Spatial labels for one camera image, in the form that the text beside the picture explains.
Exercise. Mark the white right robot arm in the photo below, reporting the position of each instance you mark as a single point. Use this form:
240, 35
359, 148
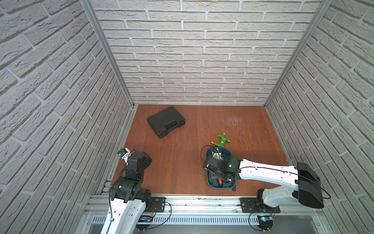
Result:
295, 183

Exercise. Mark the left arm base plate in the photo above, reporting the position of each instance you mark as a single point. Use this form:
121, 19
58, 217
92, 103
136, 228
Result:
158, 203

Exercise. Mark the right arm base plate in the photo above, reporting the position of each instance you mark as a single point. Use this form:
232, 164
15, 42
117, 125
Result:
249, 205

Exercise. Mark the controller board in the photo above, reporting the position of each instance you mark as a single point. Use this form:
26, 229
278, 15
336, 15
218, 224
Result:
144, 222
265, 223

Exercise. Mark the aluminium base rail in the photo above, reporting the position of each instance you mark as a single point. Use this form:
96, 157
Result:
226, 210

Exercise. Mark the teal storage tray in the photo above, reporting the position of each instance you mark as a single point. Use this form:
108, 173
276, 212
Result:
212, 179

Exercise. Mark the black plastic tool case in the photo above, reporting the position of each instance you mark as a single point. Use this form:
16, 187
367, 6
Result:
166, 121

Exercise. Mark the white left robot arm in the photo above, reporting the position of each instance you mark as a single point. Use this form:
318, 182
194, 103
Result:
127, 199

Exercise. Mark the right controller board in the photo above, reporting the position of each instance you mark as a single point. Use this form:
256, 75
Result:
265, 223

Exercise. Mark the aluminium frame corner post left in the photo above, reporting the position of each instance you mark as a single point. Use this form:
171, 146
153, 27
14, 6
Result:
88, 7

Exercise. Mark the left controller board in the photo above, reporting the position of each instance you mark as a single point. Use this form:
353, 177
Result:
144, 222

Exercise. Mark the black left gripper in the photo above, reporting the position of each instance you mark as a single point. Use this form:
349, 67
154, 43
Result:
134, 158

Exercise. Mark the aluminium frame corner post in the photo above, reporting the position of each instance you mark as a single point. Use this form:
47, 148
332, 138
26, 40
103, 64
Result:
88, 7
314, 23

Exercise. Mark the green plastic clamp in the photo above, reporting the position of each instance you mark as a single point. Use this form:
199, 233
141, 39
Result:
222, 140

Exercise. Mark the aluminium frame corner post right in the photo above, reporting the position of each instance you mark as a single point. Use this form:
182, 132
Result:
314, 23

